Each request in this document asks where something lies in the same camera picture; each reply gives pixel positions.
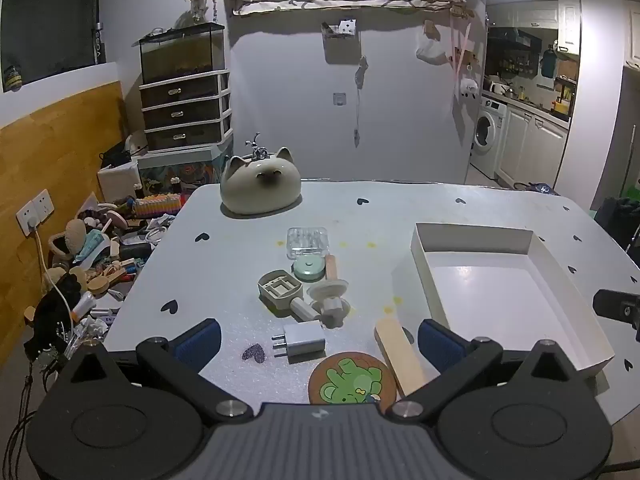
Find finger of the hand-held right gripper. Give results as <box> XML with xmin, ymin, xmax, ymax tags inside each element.
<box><xmin>592</xmin><ymin>288</ymin><xmax>640</xmax><ymax>332</ymax></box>

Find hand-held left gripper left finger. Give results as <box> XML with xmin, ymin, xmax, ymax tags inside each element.
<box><xmin>59</xmin><ymin>318</ymin><xmax>254</xmax><ymax>424</ymax></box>

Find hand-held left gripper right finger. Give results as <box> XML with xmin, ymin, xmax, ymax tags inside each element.
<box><xmin>390</xmin><ymin>318</ymin><xmax>589</xmax><ymax>424</ymax></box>

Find pale wooden plank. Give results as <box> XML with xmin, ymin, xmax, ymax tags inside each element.
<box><xmin>375</xmin><ymin>317</ymin><xmax>427</xmax><ymax>396</ymax></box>

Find white cardboard box tray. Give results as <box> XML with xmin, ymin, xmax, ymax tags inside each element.
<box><xmin>410</xmin><ymin>222</ymin><xmax>616</xmax><ymax>379</ymax></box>

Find cork coaster with green bear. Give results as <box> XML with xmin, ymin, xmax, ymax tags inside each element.
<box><xmin>308</xmin><ymin>351</ymin><xmax>398</xmax><ymax>406</ymax></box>

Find beige plastic holder with handle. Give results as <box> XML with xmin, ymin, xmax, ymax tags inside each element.
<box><xmin>257</xmin><ymin>269</ymin><xmax>322</xmax><ymax>322</ymax></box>

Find white USB charger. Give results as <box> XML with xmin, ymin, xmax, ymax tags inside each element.
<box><xmin>271</xmin><ymin>320</ymin><xmax>326</xmax><ymax>363</ymax></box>

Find white suction cup knob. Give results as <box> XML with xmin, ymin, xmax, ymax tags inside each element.
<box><xmin>306</xmin><ymin>280</ymin><xmax>351</xmax><ymax>330</ymax></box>

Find green round tape measure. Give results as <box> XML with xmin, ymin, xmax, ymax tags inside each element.
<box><xmin>293</xmin><ymin>256</ymin><xmax>325</xmax><ymax>282</ymax></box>

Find clear plastic case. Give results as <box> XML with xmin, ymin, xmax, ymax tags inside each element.
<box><xmin>286</xmin><ymin>226</ymin><xmax>330</xmax><ymax>261</ymax></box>

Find black chair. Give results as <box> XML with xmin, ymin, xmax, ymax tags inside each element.
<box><xmin>595</xmin><ymin>195</ymin><xmax>640</xmax><ymax>257</ymax></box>

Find pile of assorted clutter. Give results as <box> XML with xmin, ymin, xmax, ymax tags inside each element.
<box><xmin>22</xmin><ymin>190</ymin><xmax>177</xmax><ymax>362</ymax></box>

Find rainbow bubble toy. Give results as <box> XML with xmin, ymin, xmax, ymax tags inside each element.
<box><xmin>133</xmin><ymin>192</ymin><xmax>182</xmax><ymax>219</ymax></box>

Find cream cat-shaped ceramic container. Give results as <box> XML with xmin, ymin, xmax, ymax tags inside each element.
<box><xmin>220</xmin><ymin>146</ymin><xmax>303</xmax><ymax>217</ymax></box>

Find white kitchen base cabinets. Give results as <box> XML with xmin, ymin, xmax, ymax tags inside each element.
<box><xmin>500</xmin><ymin>102</ymin><xmax>571</xmax><ymax>191</ymax></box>

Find white storage box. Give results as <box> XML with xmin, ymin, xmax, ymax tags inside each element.
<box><xmin>97</xmin><ymin>162</ymin><xmax>141</xmax><ymax>206</ymax></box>

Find small metal figurine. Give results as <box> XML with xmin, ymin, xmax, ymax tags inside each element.
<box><xmin>242</xmin><ymin>132</ymin><xmax>269</xmax><ymax>161</ymax></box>

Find black bag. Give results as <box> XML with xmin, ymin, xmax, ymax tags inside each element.
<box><xmin>99</xmin><ymin>139</ymin><xmax>134</xmax><ymax>170</ymax></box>

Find white washing machine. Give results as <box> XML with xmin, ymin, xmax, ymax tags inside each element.
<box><xmin>470</xmin><ymin>95</ymin><xmax>509</xmax><ymax>180</ymax></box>

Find white plastic drawer unit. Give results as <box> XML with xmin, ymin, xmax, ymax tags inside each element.
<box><xmin>138</xmin><ymin>69</ymin><xmax>235</xmax><ymax>154</ymax></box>

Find glass fish tank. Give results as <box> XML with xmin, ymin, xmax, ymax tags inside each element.
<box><xmin>138</xmin><ymin>22</ymin><xmax>227</xmax><ymax>85</ymax></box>

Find white plastic bag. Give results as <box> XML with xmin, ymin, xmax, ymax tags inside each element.
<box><xmin>416</xmin><ymin>20</ymin><xmax>449</xmax><ymax>66</ymax></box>

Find small jar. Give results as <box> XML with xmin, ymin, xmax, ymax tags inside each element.
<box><xmin>2</xmin><ymin>64</ymin><xmax>24</xmax><ymax>92</ymax></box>

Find vase with dried flowers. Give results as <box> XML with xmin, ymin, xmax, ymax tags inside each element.
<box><xmin>185</xmin><ymin>0</ymin><xmax>217</xmax><ymax>24</ymax></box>

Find white power cable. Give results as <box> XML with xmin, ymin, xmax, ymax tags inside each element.
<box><xmin>29</xmin><ymin>224</ymin><xmax>77</xmax><ymax>342</ymax></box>

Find white wall outlet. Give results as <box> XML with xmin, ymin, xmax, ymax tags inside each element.
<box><xmin>15</xmin><ymin>188</ymin><xmax>55</xmax><ymax>235</ymax></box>

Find hanging string toy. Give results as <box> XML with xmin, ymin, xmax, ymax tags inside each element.
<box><xmin>352</xmin><ymin>55</ymin><xmax>370</xmax><ymax>149</ymax></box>

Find white kitchen wall cabinets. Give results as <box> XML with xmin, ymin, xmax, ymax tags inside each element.
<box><xmin>487</xmin><ymin>0</ymin><xmax>584</xmax><ymax>56</ymax></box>

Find clear wall holder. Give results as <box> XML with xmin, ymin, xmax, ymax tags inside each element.
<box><xmin>320</xmin><ymin>18</ymin><xmax>362</xmax><ymax>64</ymax></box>

